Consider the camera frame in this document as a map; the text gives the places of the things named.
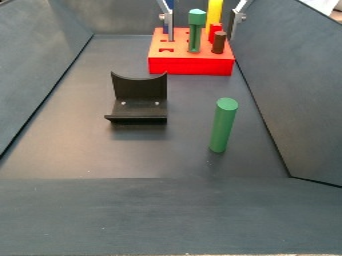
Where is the black curved stand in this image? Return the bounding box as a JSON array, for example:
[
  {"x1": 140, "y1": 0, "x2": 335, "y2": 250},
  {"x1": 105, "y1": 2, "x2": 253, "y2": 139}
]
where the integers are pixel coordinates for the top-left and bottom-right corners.
[{"x1": 105, "y1": 73, "x2": 169, "y2": 123}]

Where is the yellow tall peg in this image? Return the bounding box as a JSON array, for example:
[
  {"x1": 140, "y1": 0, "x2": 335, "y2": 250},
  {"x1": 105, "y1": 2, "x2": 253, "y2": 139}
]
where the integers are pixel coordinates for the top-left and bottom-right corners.
[{"x1": 206, "y1": 0, "x2": 224, "y2": 32}]

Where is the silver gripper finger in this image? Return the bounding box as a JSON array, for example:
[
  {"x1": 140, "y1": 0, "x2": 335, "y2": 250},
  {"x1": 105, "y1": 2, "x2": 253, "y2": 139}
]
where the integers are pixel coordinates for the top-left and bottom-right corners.
[
  {"x1": 229, "y1": 0, "x2": 250, "y2": 40},
  {"x1": 157, "y1": 0, "x2": 174, "y2": 42}
]

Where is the red peg board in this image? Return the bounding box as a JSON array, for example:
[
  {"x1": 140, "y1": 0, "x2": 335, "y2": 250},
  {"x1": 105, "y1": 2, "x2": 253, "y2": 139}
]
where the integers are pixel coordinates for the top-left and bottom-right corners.
[{"x1": 148, "y1": 27, "x2": 236, "y2": 76}]

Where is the dark green shaped peg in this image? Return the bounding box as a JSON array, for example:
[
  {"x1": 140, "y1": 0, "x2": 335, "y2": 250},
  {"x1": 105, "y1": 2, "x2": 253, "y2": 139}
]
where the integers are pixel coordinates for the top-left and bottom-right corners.
[{"x1": 189, "y1": 9, "x2": 206, "y2": 53}]

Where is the brown round peg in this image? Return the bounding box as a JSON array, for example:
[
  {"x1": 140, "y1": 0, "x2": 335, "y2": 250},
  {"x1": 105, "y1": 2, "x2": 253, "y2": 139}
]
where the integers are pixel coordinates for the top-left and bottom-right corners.
[{"x1": 212, "y1": 31, "x2": 228, "y2": 54}]

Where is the small red peg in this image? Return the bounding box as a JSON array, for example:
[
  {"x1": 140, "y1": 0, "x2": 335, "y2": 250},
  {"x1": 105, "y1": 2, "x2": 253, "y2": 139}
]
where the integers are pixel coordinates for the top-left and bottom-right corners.
[{"x1": 209, "y1": 23, "x2": 222, "y2": 43}]

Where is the green round cylinder peg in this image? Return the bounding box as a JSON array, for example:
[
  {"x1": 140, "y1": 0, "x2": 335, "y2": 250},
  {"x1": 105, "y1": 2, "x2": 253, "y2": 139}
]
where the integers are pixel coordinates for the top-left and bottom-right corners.
[{"x1": 209, "y1": 97, "x2": 240, "y2": 153}]

